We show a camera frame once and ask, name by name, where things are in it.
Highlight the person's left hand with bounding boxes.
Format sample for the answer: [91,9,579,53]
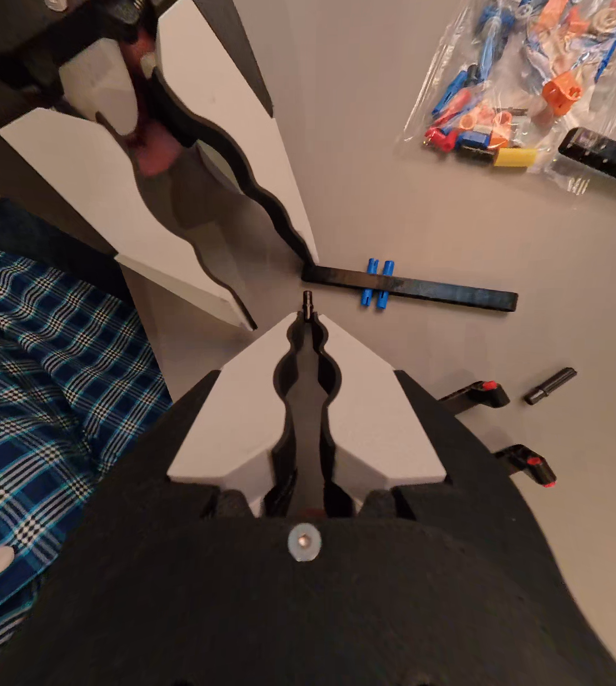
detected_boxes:
[119,27,183,179]

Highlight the long black lego axle pin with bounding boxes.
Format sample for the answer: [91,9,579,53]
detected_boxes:
[524,368,578,406]

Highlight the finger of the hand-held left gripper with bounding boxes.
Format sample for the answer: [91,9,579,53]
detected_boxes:
[0,106,259,331]
[149,0,321,266]

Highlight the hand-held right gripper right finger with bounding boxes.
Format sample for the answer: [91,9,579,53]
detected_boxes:
[314,313,448,518]

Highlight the small clear bag lego pieces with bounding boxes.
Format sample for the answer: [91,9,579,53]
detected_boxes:
[402,0,616,196]

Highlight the blue lego pin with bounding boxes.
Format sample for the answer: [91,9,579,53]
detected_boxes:
[377,260,396,310]
[362,258,380,308]

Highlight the thick black lego beam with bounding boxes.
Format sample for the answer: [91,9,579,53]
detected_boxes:
[558,128,616,191]

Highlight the black lego connector red pin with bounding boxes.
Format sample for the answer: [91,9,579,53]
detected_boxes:
[438,379,511,414]
[495,444,557,488]

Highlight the blue plaid shirt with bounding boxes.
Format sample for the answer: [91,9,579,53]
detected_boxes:
[0,245,174,681]

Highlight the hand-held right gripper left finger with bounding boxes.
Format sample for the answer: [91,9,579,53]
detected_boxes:
[166,312,305,518]

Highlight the thin black lego beam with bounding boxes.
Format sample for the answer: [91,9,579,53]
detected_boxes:
[301,264,519,313]

